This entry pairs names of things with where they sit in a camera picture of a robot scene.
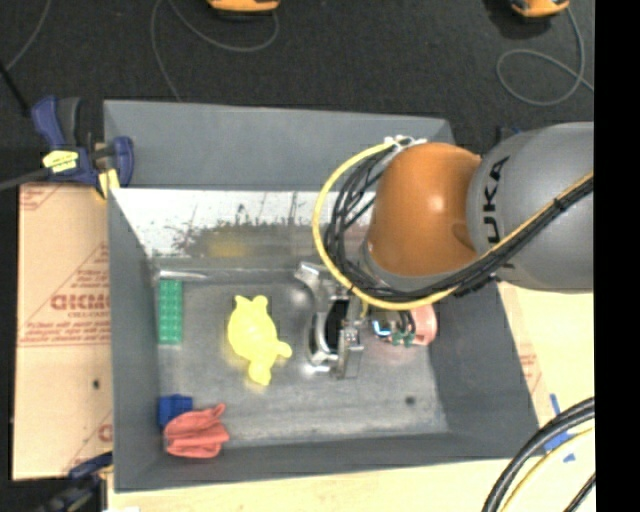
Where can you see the red cloth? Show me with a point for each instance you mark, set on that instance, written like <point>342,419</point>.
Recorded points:
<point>192,435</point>

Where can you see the grey metal bin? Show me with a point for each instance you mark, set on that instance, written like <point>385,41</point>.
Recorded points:
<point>320,405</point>

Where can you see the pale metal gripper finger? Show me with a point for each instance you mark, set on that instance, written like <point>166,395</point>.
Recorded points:
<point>314,345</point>
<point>351,352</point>

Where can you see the green flat block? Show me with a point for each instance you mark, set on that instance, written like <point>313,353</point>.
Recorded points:
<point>170,312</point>

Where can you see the yellow toy turtle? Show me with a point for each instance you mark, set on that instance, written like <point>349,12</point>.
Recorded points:
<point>252,332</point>

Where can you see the pink rounded object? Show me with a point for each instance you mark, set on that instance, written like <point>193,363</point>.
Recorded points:
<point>426,322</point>

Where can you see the brown cardboard board, red print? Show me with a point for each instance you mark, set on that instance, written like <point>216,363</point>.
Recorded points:
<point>60,280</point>

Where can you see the blue block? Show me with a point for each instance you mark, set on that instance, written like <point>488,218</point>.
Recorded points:
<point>172,406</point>

